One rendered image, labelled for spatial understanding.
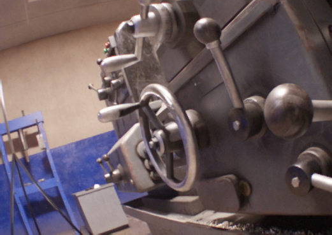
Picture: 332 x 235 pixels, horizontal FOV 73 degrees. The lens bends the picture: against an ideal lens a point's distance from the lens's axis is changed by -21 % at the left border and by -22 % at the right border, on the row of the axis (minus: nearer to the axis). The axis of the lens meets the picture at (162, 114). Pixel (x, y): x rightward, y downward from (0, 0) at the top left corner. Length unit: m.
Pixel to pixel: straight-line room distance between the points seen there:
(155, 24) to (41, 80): 4.38
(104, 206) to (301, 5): 2.91
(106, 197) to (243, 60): 2.79
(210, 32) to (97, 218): 2.84
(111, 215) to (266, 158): 2.76
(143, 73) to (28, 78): 3.74
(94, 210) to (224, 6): 2.82
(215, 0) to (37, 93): 4.40
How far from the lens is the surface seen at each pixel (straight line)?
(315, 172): 0.30
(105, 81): 1.38
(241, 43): 0.38
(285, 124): 0.18
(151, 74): 1.24
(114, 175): 1.27
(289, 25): 0.32
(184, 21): 0.42
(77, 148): 4.42
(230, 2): 0.38
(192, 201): 1.04
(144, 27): 0.43
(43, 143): 3.88
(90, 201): 3.03
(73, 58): 4.90
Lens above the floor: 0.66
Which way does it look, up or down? 8 degrees up
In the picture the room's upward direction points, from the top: 21 degrees counter-clockwise
